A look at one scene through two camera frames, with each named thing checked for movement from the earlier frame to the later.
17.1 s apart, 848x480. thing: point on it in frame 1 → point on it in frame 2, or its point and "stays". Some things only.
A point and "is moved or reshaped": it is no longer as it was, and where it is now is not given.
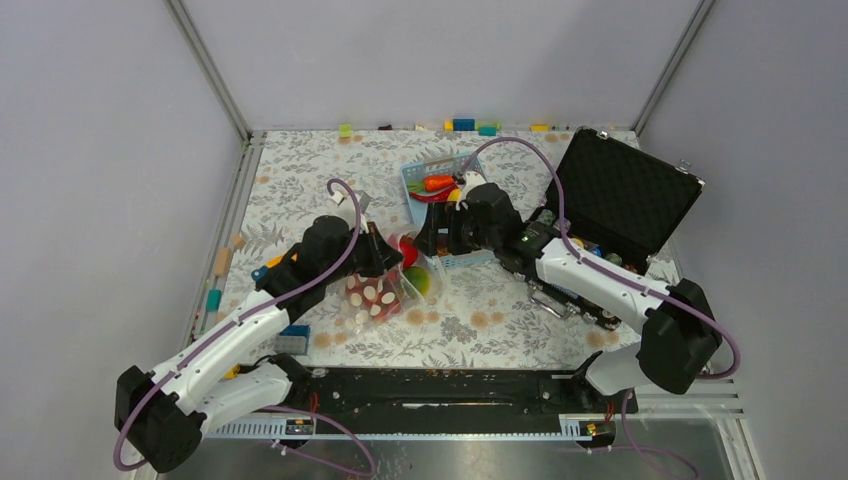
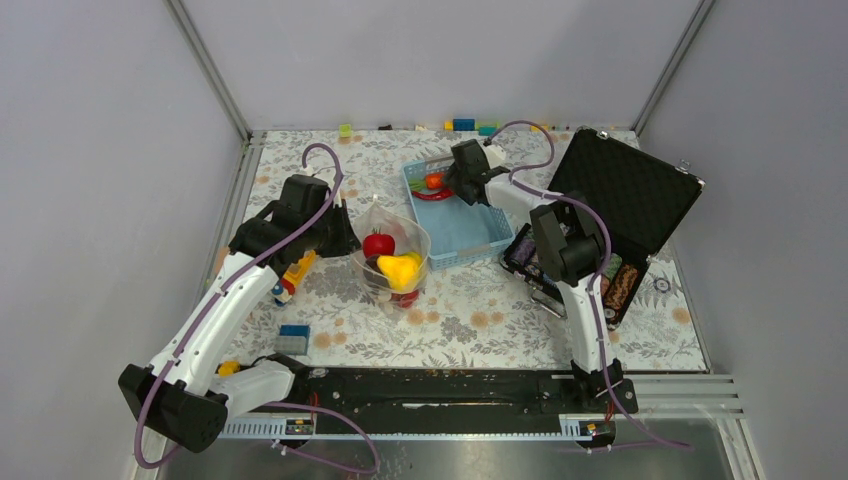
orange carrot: [438, 182] stays
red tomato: [409, 250] is moved or reshaped
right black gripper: [442, 217] → [453, 177]
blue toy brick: [463, 124] stays
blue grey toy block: [293, 339] stays
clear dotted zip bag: [415, 279] is moved or reshaped
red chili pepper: [441, 196] stays
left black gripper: [382, 255] → [348, 241]
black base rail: [447, 400] stays
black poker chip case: [615, 199] stays
